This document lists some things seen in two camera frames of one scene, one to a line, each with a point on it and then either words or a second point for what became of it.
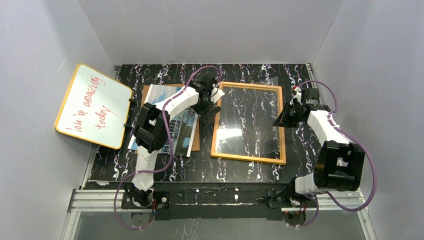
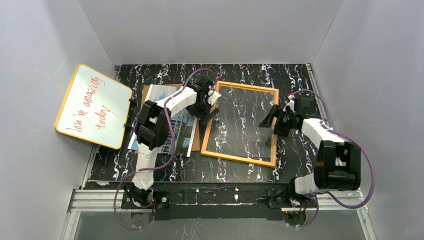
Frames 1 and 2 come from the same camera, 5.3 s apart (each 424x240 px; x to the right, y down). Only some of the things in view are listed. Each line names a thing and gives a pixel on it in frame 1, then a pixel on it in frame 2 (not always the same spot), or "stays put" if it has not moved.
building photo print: [182, 126] stays put
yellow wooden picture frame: [283, 160] to [263, 89]
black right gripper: [286, 114] to [276, 118]
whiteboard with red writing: [95, 108] stays put
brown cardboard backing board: [196, 143] stays put
